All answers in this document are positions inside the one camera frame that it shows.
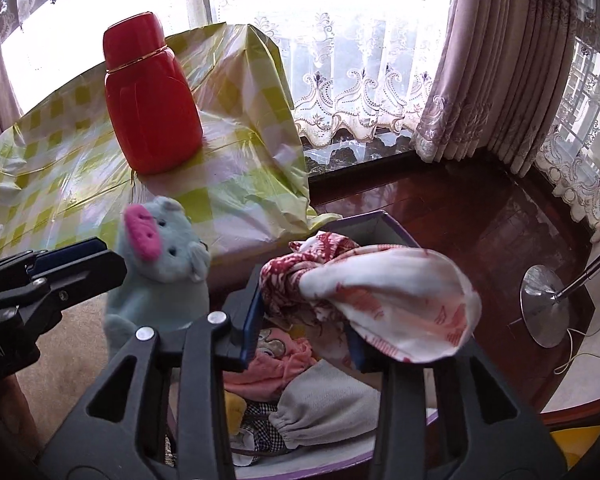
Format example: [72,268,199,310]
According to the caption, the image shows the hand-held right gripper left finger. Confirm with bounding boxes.
[40,263,266,480]

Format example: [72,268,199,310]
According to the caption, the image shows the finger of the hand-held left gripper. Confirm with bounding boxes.
[40,250,128,311]
[30,237,115,273]

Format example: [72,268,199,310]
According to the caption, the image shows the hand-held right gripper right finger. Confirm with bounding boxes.
[347,330,566,480]

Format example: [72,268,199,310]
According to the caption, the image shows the salmon pink cloth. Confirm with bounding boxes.
[224,327,317,403]

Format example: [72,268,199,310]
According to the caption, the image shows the grey sock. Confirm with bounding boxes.
[270,360,381,448]

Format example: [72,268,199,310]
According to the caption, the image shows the white cloth red print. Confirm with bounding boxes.
[260,230,482,363]

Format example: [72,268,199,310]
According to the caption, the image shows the light blue pig plush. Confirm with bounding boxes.
[104,197,212,356]

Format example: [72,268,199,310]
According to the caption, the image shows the yellow sponge block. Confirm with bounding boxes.
[224,391,246,436]

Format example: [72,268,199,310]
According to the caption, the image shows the black white gingham cloth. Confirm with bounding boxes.
[230,402,291,461]

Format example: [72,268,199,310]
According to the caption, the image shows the white box purple rim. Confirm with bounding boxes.
[165,210,441,480]

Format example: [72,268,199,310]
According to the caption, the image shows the green checked plastic tablecloth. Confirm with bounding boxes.
[0,22,343,268]

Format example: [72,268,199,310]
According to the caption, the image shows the red thermos flask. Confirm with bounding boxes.
[103,11,204,176]

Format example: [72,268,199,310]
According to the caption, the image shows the floor lamp base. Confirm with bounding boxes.
[520,237,600,348]

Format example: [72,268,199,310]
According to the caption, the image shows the yellow object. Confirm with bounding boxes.
[545,425,600,480]

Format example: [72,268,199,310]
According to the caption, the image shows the white lace sheer curtain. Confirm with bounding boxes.
[535,0,600,238]
[10,0,453,146]

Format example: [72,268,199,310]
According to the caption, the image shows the white lamp cord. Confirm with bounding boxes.
[552,305,600,376]

